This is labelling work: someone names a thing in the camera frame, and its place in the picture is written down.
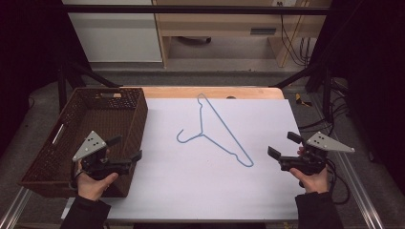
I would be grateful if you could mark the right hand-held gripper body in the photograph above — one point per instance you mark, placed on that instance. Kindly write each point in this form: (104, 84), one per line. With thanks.
(313, 160)

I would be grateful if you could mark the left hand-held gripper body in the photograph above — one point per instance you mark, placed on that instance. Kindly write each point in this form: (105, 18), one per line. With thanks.
(93, 144)

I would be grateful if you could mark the brown woven basket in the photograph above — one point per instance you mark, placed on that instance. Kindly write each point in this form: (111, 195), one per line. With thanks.
(98, 114)

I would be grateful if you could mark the person's right hand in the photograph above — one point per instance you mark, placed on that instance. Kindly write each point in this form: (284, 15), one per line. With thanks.
(315, 183)

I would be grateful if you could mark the person's left hand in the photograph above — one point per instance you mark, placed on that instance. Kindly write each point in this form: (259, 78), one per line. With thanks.
(90, 187)

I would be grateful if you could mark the yellow and black tool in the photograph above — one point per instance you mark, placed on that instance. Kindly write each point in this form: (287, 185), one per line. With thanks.
(301, 100)

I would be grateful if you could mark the black metal stand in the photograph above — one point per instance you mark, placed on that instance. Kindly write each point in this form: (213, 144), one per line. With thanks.
(326, 92)
(62, 86)

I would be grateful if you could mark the white table sheet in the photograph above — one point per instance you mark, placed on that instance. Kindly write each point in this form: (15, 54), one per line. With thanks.
(191, 191)

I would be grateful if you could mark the white cabinet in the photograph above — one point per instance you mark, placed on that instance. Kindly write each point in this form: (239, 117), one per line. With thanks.
(117, 35)

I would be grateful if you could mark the black curtain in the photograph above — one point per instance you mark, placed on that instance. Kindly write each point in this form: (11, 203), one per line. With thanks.
(28, 47)
(372, 63)

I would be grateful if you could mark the light wooden desk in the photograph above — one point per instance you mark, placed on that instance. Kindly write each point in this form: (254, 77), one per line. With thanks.
(219, 22)

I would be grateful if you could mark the aluminium rail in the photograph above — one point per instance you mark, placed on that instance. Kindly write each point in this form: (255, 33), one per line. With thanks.
(359, 194)
(14, 208)

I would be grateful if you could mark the black horizontal frame bar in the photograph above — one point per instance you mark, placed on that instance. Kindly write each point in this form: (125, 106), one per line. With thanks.
(191, 10)

